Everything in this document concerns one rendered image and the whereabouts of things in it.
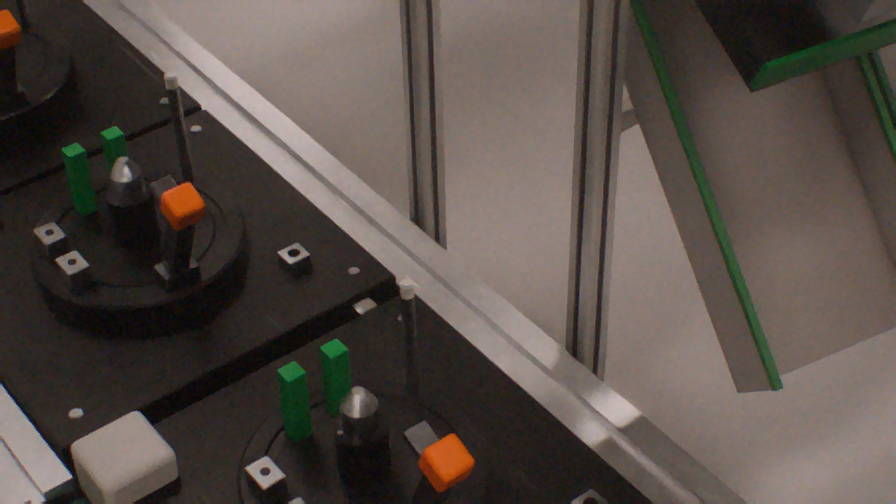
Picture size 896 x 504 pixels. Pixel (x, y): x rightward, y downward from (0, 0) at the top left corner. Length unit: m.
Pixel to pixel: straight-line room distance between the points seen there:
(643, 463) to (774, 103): 0.23
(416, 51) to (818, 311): 0.30
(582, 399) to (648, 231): 0.30
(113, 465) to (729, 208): 0.38
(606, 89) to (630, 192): 0.38
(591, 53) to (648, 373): 0.31
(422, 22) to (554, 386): 0.25
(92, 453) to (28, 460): 0.06
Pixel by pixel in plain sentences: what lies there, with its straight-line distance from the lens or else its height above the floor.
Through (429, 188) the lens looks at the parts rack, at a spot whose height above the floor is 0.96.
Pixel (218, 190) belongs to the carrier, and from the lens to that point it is 1.05.
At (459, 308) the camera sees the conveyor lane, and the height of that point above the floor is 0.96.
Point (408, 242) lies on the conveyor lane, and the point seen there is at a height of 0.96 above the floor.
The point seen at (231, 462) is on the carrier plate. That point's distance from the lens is 0.89.
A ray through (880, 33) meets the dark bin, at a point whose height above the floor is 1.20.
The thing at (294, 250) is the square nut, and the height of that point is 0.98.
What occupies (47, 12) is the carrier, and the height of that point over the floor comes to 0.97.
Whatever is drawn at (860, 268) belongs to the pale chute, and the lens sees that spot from 0.95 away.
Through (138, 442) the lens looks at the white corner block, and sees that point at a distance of 0.89.
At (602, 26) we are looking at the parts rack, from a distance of 0.84.
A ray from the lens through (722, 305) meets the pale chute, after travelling 0.88.
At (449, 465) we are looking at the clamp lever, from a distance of 0.75.
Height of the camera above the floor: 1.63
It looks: 41 degrees down
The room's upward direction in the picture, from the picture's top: 2 degrees counter-clockwise
